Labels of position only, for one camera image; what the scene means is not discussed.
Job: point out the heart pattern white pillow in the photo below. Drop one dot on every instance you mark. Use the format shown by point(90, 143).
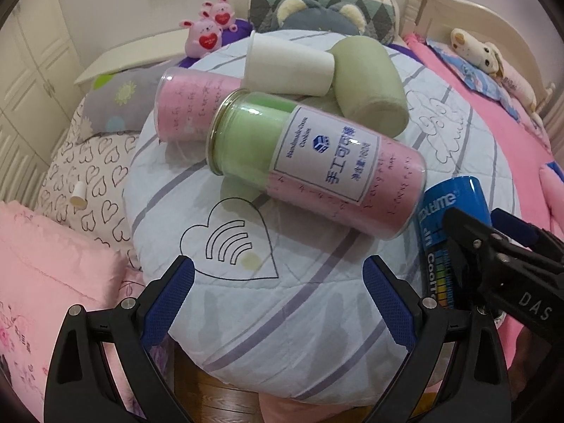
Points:
point(102, 161)

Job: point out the round white striped cushion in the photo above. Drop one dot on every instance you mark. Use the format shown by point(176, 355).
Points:
point(278, 305)

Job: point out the cream wooden headboard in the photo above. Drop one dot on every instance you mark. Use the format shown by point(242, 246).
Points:
point(436, 18)

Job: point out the grey bear plush cushion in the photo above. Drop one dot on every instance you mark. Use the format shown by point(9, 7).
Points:
point(309, 15)

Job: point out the lower pink pig plush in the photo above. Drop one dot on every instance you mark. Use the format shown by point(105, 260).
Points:
point(204, 37)

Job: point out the pink plush with blue patch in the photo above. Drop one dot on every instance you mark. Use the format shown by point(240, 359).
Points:
point(551, 179)

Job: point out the pink bed blanket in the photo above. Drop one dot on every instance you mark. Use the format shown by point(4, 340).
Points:
point(525, 152)

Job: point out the white paper cup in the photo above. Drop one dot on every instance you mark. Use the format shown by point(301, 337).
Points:
point(279, 66)

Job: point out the cream cow plush toy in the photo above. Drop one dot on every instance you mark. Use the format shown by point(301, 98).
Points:
point(487, 57)

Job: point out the white wardrobe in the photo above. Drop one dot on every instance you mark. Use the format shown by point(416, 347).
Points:
point(39, 66)

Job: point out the clear jar green pink label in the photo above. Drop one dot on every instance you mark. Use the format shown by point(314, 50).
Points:
point(313, 160)

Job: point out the green felt cup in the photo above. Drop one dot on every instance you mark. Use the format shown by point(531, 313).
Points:
point(367, 86)

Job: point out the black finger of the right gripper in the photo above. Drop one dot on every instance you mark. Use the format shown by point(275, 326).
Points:
point(538, 240)
point(500, 274)

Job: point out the grey pillow with dots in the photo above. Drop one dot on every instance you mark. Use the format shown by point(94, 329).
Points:
point(122, 102)

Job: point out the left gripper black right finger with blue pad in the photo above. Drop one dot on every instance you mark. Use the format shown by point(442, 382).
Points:
point(455, 368)

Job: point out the pink floral quilt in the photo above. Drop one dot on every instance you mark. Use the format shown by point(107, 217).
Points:
point(45, 269)

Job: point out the pink pig plush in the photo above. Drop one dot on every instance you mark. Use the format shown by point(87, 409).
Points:
point(204, 37)
point(222, 13)

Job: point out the white bedside shelf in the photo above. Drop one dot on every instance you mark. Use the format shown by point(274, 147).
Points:
point(150, 50)

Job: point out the purple cushion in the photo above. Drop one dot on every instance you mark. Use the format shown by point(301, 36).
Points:
point(244, 30)

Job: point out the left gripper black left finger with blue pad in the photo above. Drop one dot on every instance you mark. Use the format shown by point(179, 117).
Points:
point(80, 386)

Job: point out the clear jar pink paper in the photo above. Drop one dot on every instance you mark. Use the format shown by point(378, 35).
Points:
point(186, 103)

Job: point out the blue cartoon pillow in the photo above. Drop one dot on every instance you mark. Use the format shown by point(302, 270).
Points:
point(473, 77)

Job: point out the upper pink pig plush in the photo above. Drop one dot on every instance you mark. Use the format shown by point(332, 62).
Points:
point(222, 13)

